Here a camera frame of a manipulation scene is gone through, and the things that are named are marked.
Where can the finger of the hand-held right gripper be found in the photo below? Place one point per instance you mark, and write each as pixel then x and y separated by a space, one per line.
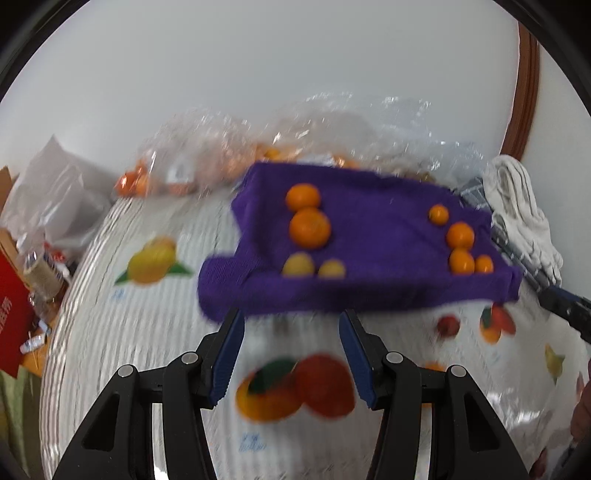
pixel 563 304

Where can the grey checked towel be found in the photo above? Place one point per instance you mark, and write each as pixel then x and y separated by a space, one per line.
pixel 471 194

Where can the fruit printed tablecloth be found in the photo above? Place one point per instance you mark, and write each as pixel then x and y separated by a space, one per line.
pixel 138 332

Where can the wooden door frame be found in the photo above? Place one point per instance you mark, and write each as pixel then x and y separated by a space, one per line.
pixel 524 92

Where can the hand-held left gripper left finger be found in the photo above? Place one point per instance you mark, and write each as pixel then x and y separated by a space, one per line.
pixel 228 360

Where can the oval citrus fruit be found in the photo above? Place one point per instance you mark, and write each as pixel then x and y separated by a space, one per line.
pixel 298 264
pixel 331 268

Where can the green cloth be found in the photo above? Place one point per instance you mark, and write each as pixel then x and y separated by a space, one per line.
pixel 14 415

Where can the large clear plastic bag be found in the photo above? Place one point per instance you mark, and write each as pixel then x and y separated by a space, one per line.
pixel 369 134

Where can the clear plastic bag with fruit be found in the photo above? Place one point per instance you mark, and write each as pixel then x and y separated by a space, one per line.
pixel 207 147

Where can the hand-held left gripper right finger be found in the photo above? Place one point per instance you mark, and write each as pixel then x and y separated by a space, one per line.
pixel 358 364

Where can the purple towel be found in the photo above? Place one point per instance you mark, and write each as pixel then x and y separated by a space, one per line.
pixel 378 221

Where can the small rough-skinned mandarin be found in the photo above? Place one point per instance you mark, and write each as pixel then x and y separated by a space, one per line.
pixel 303 197

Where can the red cherry tomato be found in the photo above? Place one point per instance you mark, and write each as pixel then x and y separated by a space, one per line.
pixel 448 326

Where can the cardboard box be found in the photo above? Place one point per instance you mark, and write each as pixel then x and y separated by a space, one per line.
pixel 5 184

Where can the red box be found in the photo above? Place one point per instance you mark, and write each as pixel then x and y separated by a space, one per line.
pixel 11 314

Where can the small round orange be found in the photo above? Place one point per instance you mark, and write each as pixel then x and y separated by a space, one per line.
pixel 460 235
pixel 438 214
pixel 483 264
pixel 461 261

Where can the large rough-skinned mandarin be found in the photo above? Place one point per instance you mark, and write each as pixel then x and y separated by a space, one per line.
pixel 310 227

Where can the white towel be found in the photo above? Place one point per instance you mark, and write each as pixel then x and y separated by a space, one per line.
pixel 521 207

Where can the person's right hand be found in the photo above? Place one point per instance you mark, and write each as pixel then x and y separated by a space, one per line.
pixel 582 406

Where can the white plastic bag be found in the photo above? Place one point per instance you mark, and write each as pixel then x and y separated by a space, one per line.
pixel 55 194

